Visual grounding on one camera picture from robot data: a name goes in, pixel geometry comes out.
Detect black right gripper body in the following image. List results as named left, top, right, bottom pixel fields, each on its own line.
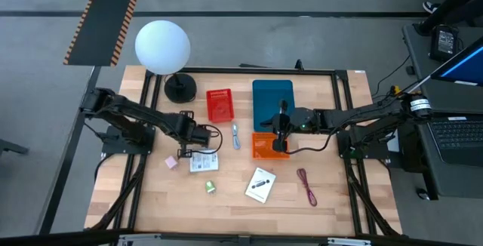
left=288, top=106, right=322, bottom=134

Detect blue plastic bin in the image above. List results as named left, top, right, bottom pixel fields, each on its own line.
left=251, top=79, right=295, bottom=133

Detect black USB cable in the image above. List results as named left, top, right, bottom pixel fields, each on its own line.
left=192, top=124, right=224, bottom=155

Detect red plastic basket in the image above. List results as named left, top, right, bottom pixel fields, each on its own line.
left=205, top=88, right=235, bottom=123

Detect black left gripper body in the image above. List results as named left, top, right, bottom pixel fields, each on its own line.
left=187, top=123, right=211, bottom=146

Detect black chair leg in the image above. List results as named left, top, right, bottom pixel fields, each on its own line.
left=0, top=138, right=29, bottom=157

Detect black round lamp base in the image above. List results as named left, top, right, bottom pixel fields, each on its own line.
left=134, top=20, right=198, bottom=104

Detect silver aluminium bracket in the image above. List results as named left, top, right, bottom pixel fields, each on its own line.
left=326, top=237, right=373, bottom=246
left=117, top=233, right=164, bottom=246

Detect magenta braided cable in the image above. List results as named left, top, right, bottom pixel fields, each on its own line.
left=296, top=168, right=318, bottom=208

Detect black power device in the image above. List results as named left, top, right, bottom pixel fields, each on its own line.
left=429, top=24, right=460, bottom=63

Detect monitor with blue screen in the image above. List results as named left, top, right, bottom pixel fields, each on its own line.
left=429, top=36, right=483, bottom=88

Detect black floor cable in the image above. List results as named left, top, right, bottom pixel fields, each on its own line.
left=371, top=54, right=411, bottom=98

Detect black aluminium table frame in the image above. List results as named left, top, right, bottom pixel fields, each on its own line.
left=85, top=66, right=403, bottom=239

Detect black mat orange striped edges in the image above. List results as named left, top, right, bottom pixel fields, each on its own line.
left=63, top=0, right=145, bottom=68

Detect white printed flat pack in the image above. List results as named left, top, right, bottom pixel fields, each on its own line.
left=189, top=149, right=220, bottom=174

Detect white cardboard product box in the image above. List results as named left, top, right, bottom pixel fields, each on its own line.
left=245, top=167, right=277, bottom=204

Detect dark grey side desk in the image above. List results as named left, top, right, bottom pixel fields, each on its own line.
left=401, top=23, right=483, bottom=201

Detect person's shoe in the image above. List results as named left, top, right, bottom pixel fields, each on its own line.
left=422, top=1, right=441, bottom=15

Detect black laptop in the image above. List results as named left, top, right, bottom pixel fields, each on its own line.
left=427, top=115, right=483, bottom=167

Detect orange plastic basket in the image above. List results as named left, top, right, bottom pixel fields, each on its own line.
left=251, top=132, right=291, bottom=161

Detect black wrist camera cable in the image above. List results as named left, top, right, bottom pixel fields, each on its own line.
left=285, top=129, right=337, bottom=155

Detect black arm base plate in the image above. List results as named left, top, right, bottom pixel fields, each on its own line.
left=100, top=124, right=156, bottom=155
left=337, top=128, right=397, bottom=160

